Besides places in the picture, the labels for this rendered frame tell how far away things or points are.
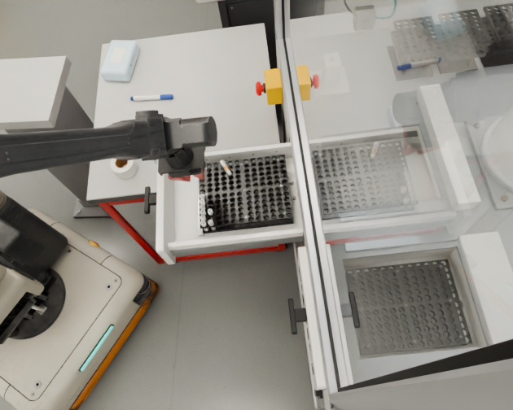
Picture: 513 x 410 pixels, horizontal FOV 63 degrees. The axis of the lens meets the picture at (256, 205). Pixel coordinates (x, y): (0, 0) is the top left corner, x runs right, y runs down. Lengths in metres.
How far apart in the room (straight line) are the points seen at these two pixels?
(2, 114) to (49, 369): 0.90
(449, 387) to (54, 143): 0.51
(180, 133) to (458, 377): 0.67
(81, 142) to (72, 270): 1.22
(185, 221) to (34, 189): 1.45
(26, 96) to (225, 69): 0.68
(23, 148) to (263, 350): 1.43
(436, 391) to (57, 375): 1.60
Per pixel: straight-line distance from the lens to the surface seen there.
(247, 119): 1.31
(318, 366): 0.88
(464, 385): 0.18
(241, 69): 1.44
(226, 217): 1.03
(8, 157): 0.54
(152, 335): 1.92
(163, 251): 0.98
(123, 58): 1.52
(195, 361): 1.85
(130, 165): 1.26
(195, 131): 0.78
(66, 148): 0.60
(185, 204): 1.11
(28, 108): 1.60
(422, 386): 0.23
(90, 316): 1.72
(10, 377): 1.83
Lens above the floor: 1.80
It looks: 64 degrees down
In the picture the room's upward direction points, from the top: 11 degrees counter-clockwise
